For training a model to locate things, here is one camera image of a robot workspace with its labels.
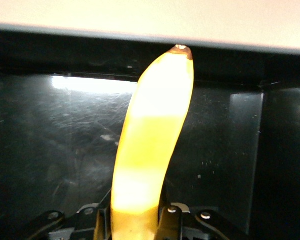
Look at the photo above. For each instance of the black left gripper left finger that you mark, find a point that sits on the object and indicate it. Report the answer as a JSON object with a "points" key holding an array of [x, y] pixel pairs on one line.
{"points": [[102, 225]]}

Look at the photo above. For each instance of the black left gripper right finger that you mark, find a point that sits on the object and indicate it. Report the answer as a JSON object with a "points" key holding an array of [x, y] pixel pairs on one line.
{"points": [[170, 222]]}

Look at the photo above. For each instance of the black rectangular plastic tray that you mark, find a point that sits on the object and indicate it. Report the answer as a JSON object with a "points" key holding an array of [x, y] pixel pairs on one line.
{"points": [[52, 137]]}

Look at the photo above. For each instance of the yellow banana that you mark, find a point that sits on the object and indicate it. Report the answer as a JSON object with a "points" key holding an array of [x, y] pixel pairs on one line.
{"points": [[152, 137]]}

